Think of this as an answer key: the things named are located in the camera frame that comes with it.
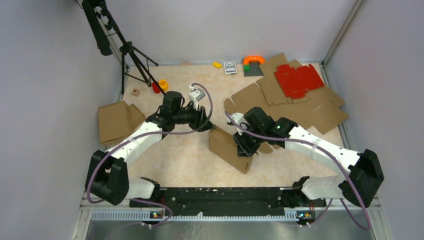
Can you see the brown cardboard box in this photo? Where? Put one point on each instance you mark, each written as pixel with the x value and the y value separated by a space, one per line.
pixel 117 121
pixel 222 144

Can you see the folded brown cardboard box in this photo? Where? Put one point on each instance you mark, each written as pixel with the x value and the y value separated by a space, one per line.
pixel 117 121

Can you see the playing card deck box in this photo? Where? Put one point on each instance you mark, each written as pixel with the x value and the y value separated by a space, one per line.
pixel 230 67

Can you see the small brown cardboard blank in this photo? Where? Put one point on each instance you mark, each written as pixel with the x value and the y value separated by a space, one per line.
pixel 274 95

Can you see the large brown cardboard sheet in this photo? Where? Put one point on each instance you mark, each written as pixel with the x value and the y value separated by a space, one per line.
pixel 322 111

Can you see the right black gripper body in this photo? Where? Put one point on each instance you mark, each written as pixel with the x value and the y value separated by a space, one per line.
pixel 249 143

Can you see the yellow small block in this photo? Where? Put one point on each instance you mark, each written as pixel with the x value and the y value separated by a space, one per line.
pixel 217 65

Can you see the grey lego base plate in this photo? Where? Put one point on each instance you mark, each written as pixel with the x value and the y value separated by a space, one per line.
pixel 255 70

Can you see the orange horseshoe toy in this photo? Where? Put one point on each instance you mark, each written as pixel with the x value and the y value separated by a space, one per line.
pixel 253 59

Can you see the black camera tripod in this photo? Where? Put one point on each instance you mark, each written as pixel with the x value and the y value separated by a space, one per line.
pixel 111 41

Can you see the yellow round toy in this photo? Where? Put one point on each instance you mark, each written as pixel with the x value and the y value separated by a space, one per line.
pixel 164 85

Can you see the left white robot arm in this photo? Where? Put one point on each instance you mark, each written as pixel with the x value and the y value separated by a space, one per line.
pixel 108 177

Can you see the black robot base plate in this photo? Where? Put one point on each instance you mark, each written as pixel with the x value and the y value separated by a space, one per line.
pixel 236 201

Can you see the red flat cardboard blank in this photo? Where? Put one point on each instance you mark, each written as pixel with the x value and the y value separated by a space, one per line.
pixel 296 82

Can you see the small wooden cube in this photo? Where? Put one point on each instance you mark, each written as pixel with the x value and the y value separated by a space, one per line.
pixel 135 92

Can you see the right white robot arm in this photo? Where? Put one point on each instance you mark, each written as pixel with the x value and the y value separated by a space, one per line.
pixel 358 175

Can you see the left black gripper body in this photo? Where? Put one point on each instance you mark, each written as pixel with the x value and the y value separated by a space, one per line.
pixel 189 116

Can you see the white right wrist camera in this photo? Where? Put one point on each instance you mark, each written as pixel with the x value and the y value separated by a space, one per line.
pixel 237 118

